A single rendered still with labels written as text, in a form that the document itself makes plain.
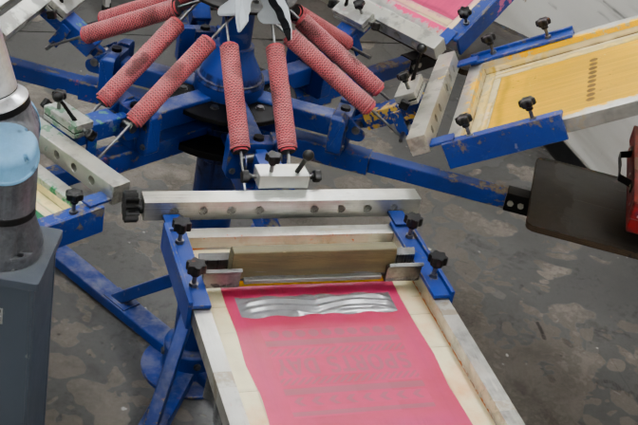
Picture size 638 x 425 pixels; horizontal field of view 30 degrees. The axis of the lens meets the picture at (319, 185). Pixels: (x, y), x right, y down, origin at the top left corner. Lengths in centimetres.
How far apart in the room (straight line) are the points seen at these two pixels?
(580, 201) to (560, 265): 156
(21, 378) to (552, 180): 166
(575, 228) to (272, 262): 93
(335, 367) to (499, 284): 221
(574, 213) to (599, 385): 116
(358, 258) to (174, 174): 231
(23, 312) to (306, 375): 59
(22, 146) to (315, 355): 77
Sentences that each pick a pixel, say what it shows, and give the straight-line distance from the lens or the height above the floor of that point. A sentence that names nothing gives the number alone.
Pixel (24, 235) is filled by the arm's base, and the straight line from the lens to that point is 220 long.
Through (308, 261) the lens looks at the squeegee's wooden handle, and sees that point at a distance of 263.
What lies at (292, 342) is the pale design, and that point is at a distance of 251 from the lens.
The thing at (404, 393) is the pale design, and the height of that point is 96.
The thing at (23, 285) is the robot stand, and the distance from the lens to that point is 219.
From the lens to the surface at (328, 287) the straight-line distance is 269.
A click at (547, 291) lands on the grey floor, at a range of 466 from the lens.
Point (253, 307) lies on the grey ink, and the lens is 257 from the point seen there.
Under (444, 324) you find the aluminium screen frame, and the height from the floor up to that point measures 98.
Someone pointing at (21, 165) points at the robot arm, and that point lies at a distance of 212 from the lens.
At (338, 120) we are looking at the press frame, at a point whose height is 104.
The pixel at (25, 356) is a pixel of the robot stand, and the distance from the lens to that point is 230.
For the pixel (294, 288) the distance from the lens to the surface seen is 267.
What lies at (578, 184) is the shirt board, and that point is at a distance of 339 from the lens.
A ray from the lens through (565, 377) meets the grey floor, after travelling 426.
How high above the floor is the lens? 249
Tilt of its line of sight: 30 degrees down
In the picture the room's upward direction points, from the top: 11 degrees clockwise
